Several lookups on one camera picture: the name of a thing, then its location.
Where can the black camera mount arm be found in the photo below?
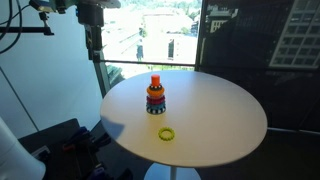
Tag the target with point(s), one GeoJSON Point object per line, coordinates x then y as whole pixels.
{"type": "Point", "coordinates": [45, 29]}

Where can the black window railing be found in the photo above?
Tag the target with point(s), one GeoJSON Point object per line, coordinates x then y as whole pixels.
{"type": "Point", "coordinates": [147, 62]}

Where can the white round table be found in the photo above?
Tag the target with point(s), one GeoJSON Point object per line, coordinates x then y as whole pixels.
{"type": "Point", "coordinates": [209, 121]}

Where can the orange ring holder post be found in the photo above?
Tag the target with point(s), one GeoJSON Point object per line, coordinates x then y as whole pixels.
{"type": "Point", "coordinates": [155, 80]}

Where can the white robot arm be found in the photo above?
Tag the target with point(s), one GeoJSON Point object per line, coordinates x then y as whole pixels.
{"type": "Point", "coordinates": [16, 163]}

